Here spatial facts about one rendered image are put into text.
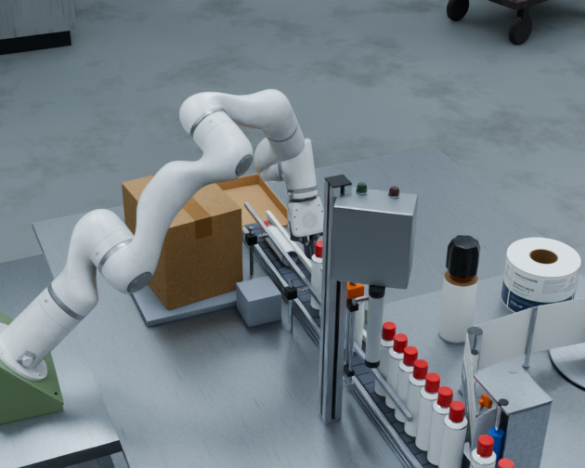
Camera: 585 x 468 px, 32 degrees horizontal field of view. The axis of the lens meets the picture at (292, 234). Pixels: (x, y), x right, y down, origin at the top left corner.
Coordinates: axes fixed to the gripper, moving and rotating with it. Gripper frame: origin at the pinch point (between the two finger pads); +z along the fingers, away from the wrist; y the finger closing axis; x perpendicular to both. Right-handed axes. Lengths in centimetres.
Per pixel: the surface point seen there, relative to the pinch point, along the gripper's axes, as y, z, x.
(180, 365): -43.1, 21.1, -6.0
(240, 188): 5, -8, 72
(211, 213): -24.6, -14.8, 7.7
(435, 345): 20.1, 25.0, -30.0
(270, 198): 12, -5, 62
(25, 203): -48, 12, 258
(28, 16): -6, -81, 436
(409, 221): -5, -21, -73
